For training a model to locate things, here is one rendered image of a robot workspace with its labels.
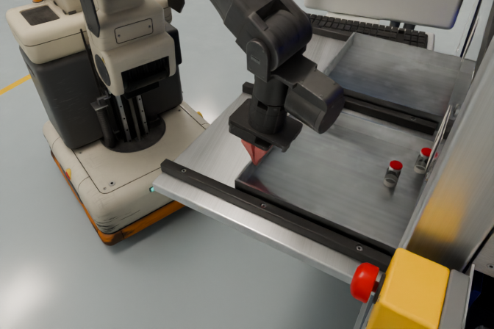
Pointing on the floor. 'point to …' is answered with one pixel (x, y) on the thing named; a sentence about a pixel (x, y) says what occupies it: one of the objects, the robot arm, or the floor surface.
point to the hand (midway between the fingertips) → (257, 159)
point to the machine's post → (459, 183)
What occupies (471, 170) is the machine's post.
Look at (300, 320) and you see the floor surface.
